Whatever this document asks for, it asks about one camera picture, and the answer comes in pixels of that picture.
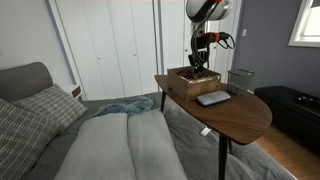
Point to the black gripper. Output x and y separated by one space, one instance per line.
200 46

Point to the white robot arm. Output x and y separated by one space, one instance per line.
199 12

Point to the brown cardboard box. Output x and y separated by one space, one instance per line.
184 82

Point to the gray flat case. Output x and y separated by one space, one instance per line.
213 98

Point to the brown wooden side table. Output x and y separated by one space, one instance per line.
241 119

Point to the white remote control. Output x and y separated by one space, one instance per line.
205 131

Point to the blue crumpled cloth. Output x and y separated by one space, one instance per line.
131 107

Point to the black bench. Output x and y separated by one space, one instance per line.
300 120

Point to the light gray long pillow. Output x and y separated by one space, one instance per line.
100 151

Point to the white wooden nightstand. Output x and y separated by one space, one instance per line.
73 90

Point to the plaid gray cushion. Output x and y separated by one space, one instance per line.
54 103

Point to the gray bed headboard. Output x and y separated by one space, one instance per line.
23 81

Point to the patterned dark gray cushion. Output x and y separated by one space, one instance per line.
23 137

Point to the white light switch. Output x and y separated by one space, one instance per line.
244 32

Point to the white window frame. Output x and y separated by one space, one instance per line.
307 25

